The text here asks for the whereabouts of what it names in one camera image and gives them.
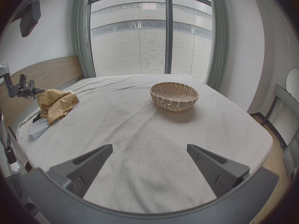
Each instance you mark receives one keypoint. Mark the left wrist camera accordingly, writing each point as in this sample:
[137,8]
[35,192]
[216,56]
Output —
[31,84]

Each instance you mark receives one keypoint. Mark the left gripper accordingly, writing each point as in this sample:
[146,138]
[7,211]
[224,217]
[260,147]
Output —
[31,93]

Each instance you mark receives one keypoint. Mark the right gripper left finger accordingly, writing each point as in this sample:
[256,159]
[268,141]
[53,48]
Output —
[86,169]

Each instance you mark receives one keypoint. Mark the round woven basket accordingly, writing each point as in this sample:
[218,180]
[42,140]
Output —
[174,94]

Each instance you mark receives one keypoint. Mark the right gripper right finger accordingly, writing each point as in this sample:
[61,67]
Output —
[215,169]

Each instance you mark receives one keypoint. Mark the grey-green curtain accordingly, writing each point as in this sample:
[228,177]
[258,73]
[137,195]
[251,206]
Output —
[219,43]
[83,43]

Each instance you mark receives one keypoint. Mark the pile of clothes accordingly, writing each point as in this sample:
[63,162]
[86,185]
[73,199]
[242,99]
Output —
[38,129]

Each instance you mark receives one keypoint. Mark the tan shorts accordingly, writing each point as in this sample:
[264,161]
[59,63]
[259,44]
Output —
[57,106]

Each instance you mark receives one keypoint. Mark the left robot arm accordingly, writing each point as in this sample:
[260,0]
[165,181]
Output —
[8,85]

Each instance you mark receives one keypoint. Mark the window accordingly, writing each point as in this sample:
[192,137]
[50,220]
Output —
[168,31]

